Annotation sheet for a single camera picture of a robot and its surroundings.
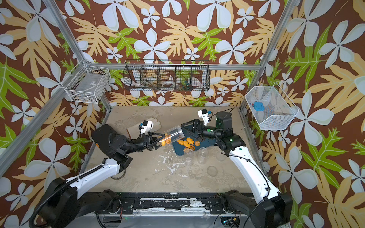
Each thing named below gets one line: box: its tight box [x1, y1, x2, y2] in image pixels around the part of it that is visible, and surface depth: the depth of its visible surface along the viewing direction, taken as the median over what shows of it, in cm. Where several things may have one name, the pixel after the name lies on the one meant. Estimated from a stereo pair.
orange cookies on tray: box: [176, 137, 201, 152], surface depth 98 cm
